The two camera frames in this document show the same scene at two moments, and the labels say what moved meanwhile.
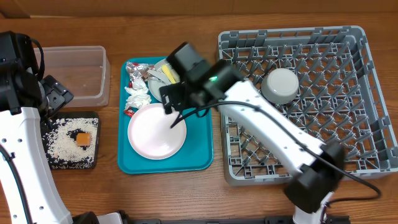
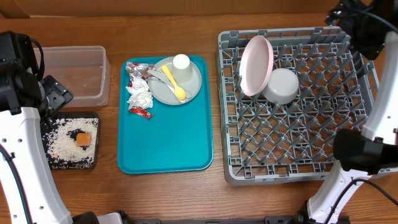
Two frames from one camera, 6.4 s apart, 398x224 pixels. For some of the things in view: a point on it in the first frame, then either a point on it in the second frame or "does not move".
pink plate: (150, 134) to (256, 66)
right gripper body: (191, 100) to (364, 26)
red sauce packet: (129, 112) to (141, 111)
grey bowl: (280, 86) does not move
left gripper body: (57, 96) does not move
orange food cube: (83, 139) does not move
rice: (60, 142) does not move
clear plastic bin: (84, 71) does not move
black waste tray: (72, 139) does not move
